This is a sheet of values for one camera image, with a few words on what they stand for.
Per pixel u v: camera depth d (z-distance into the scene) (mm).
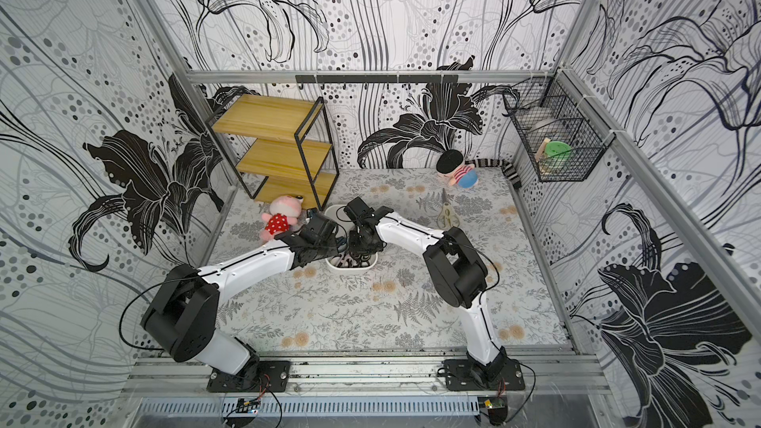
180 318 434
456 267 541
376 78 910
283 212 985
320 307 842
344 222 759
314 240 690
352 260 905
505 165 1187
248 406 717
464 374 718
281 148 1064
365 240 783
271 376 732
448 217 1041
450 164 1119
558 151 781
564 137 799
